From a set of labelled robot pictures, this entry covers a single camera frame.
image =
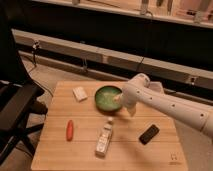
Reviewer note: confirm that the black office chair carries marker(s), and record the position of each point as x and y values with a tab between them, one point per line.
16	104

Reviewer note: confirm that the black rectangular box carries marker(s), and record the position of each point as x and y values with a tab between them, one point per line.
146	137

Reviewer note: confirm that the white rectangular sponge block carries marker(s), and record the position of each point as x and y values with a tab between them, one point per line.
79	93

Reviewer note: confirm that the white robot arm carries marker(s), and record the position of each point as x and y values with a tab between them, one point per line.
196	115

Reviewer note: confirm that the green ceramic bowl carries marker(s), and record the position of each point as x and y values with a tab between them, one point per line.
104	98

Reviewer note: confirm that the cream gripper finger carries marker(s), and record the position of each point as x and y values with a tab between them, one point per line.
118	98

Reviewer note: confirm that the white squeeze bottle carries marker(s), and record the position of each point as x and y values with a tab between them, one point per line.
104	138

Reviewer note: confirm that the orange carrot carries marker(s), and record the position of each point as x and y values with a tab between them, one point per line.
69	130

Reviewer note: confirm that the grey baseboard rail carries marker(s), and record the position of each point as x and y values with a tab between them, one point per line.
180	73

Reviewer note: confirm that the translucent plastic cup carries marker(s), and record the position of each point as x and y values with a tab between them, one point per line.
156	86

